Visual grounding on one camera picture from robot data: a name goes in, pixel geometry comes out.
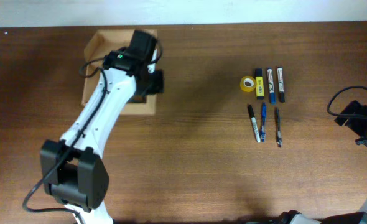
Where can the black permanent marker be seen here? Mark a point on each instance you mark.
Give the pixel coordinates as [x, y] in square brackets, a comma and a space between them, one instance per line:
[254, 124]

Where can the yellow tape roll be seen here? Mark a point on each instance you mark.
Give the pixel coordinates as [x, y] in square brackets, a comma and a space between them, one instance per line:
[247, 84]

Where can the blue pen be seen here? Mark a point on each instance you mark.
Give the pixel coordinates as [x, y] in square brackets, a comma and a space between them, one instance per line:
[263, 122]

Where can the yellow highlighter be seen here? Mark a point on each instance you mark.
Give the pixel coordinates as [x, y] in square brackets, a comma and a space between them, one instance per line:
[259, 83]

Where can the black pen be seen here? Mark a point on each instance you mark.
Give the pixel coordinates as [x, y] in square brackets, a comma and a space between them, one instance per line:
[278, 125]

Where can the blue whiteboard marker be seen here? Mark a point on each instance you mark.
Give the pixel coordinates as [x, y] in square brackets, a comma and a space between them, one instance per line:
[272, 96]

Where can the black whiteboard marker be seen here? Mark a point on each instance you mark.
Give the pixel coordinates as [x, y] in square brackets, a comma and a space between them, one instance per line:
[281, 84]

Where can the cardboard box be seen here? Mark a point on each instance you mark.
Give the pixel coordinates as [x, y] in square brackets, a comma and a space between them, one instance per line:
[101, 44]

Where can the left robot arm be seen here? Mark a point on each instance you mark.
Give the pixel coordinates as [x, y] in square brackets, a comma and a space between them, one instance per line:
[73, 172]

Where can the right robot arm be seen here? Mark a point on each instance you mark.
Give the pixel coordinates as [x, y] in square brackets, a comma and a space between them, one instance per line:
[354, 116]

